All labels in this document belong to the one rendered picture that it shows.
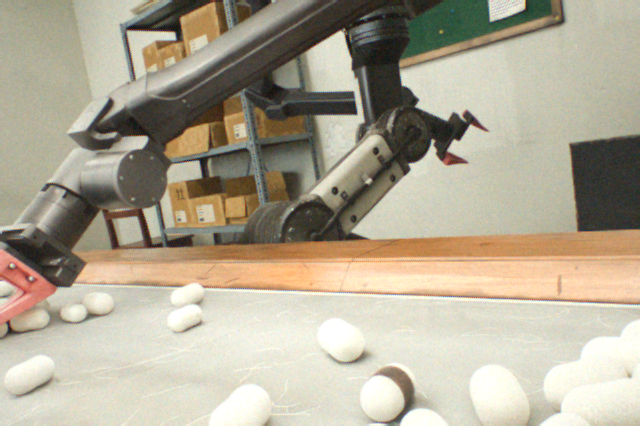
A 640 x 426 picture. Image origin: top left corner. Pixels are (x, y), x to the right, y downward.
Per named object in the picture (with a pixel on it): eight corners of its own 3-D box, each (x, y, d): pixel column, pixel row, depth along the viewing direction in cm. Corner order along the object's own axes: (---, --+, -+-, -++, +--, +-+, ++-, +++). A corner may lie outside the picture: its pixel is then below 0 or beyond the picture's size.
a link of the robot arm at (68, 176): (105, 178, 65) (67, 143, 62) (143, 175, 61) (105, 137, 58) (69, 226, 62) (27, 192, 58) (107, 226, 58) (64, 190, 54)
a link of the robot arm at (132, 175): (148, 149, 69) (95, 96, 63) (215, 141, 62) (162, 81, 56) (93, 231, 63) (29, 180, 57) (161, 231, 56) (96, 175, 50)
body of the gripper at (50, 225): (18, 239, 50) (69, 175, 54) (-26, 243, 56) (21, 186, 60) (77, 280, 54) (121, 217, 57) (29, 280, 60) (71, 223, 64)
